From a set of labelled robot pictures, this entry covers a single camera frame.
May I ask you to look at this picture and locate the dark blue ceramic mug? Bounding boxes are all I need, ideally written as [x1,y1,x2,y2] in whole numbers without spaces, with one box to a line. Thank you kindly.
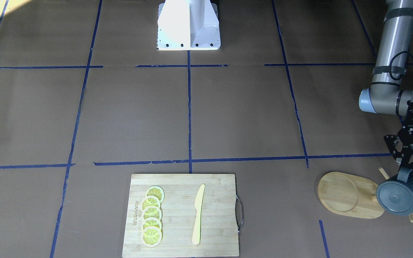
[376,167,413,216]

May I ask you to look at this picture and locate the white pillar with base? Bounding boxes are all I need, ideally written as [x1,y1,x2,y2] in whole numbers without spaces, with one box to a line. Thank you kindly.
[156,0,221,51]

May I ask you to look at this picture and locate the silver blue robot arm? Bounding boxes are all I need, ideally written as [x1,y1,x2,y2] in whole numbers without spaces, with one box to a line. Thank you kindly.
[359,0,413,182]

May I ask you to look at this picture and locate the wooden cup storage rack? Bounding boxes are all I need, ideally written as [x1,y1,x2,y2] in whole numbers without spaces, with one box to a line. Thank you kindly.
[317,168,413,222]

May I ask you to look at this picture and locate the bamboo cutting board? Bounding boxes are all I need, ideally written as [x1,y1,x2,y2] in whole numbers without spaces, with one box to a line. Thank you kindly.
[122,173,239,258]

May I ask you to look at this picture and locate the yellow plastic knife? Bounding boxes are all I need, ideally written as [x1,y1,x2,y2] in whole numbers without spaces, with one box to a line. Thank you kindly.
[191,183,205,245]

